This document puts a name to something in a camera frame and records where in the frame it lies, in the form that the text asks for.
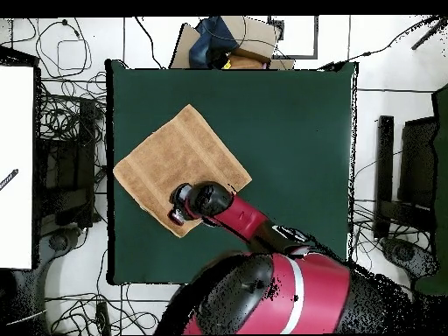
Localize tan terry towel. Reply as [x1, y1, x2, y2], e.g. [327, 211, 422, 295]
[112, 103, 253, 239]

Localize black power strip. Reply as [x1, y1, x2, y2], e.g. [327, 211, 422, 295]
[95, 301, 112, 336]

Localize black chair base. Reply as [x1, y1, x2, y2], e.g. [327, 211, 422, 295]
[380, 236, 439, 281]

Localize white board panel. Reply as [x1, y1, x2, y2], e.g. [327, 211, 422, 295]
[0, 65, 35, 270]

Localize black striped tool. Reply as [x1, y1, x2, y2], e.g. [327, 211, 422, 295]
[0, 168, 19, 192]

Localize brown cardboard box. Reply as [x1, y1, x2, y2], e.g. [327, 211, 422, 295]
[169, 15, 295, 70]

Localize dark green table cloth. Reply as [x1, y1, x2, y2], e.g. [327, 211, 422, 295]
[105, 59, 358, 285]

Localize blue jeans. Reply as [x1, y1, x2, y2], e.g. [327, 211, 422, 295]
[189, 16, 240, 69]

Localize grey chair base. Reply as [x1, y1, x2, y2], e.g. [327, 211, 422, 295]
[38, 227, 85, 270]

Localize black upright bar stand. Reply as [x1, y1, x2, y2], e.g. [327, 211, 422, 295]
[373, 115, 395, 240]

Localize black looped cable with plug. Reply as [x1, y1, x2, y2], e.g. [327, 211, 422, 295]
[34, 18, 93, 79]

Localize grey square floor frame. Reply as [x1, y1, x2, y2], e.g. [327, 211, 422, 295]
[267, 15, 319, 60]

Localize dark green covered furniture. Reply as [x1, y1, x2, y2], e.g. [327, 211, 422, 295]
[414, 83, 448, 295]

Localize black box unit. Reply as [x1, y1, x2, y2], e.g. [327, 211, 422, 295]
[398, 116, 438, 211]

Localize black equipment rack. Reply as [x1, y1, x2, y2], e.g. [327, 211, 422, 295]
[37, 99, 97, 228]

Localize black rod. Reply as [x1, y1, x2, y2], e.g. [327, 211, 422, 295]
[410, 20, 445, 51]

